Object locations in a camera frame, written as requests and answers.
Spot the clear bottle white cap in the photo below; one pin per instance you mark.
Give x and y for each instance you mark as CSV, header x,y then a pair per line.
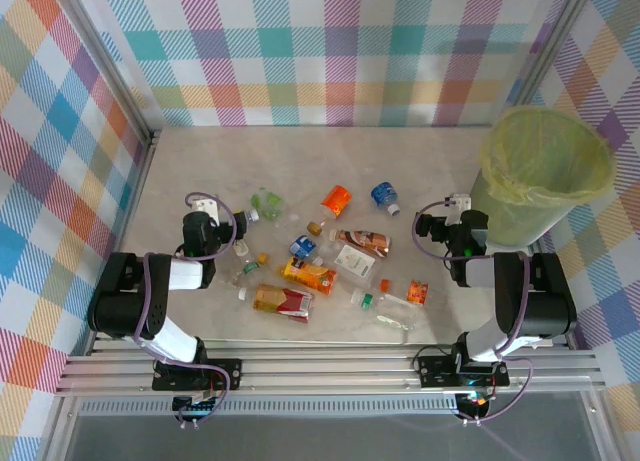
x,y
253,215

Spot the orange bottle cap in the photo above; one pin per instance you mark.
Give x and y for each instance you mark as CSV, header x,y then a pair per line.
x,y
262,257

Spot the clear bottle green cap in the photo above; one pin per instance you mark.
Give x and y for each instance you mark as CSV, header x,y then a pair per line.
x,y
251,267

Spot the crushed green label bottle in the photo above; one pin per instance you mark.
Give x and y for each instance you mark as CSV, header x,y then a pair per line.
x,y
272,198

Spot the green plastic bin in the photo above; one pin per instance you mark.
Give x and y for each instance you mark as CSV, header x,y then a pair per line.
x,y
520,226

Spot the clear bottle orange label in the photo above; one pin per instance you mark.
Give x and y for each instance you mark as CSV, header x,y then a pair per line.
x,y
417,291

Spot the brown coffee pouch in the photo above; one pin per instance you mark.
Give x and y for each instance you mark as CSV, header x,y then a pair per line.
x,y
365,240

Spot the red yellow label tea bottle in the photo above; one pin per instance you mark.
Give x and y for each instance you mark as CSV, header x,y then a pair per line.
x,y
280,301

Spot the orange juice bottle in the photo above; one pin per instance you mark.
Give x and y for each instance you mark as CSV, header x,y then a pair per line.
x,y
307,275

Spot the white label clear bottle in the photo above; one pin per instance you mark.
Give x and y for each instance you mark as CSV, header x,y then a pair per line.
x,y
352,263

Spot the clear bottle green neck band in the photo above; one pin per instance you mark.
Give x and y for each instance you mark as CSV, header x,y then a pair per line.
x,y
368,301

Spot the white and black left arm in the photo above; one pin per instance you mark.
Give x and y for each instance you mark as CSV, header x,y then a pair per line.
x,y
125,306

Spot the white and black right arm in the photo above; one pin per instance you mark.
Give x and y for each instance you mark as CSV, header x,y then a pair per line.
x,y
545,301

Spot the crushed blue label bottle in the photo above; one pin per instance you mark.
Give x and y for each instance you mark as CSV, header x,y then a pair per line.
x,y
384,193

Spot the brown bottle cap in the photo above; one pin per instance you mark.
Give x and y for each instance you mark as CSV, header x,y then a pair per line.
x,y
313,227

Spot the orange label plastic bottle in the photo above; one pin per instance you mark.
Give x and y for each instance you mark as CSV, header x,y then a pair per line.
x,y
337,198

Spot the green terminal circuit board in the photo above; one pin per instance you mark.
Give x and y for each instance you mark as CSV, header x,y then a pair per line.
x,y
200,409

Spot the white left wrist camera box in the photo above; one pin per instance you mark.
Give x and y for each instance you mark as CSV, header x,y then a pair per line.
x,y
206,207

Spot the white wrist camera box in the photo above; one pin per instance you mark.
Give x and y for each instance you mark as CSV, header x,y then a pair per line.
x,y
460,203
206,207

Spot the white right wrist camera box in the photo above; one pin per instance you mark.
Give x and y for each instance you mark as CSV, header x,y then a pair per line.
x,y
460,203

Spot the aluminium side rail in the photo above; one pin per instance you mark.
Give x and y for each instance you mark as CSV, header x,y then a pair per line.
x,y
141,181

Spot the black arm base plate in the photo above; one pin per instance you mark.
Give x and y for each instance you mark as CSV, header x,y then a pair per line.
x,y
227,373
435,373

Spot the aluminium front rail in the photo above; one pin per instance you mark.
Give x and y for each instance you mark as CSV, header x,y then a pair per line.
x,y
325,371

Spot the aluminium frame post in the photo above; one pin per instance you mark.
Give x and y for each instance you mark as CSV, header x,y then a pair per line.
x,y
106,56
559,31

